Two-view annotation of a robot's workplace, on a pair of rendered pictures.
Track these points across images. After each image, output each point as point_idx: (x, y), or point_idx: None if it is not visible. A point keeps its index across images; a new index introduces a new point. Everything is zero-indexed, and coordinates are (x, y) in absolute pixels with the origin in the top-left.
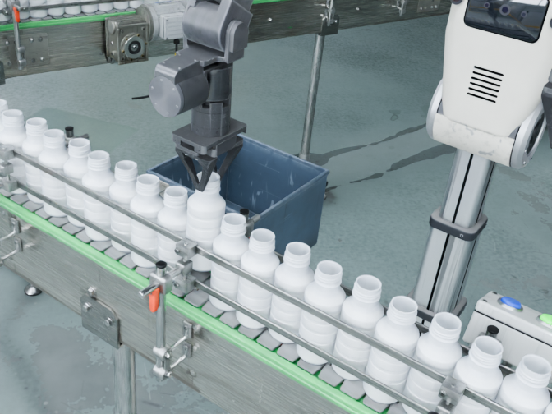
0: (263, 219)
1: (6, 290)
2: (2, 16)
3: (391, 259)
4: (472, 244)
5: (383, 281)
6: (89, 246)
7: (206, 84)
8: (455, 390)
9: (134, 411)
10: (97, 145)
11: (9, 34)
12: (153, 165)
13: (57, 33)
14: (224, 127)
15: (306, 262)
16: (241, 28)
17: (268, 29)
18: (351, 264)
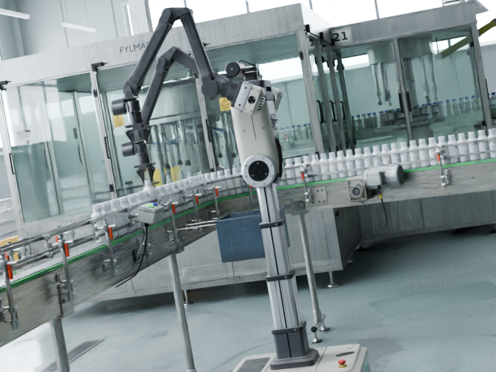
0: (223, 223)
1: (308, 339)
2: (306, 178)
3: None
4: (268, 232)
5: (482, 370)
6: None
7: (131, 147)
8: None
9: (178, 300)
10: (471, 299)
11: (307, 187)
12: (481, 309)
13: (330, 187)
14: (142, 162)
15: (136, 196)
16: (135, 132)
17: (472, 184)
18: (483, 360)
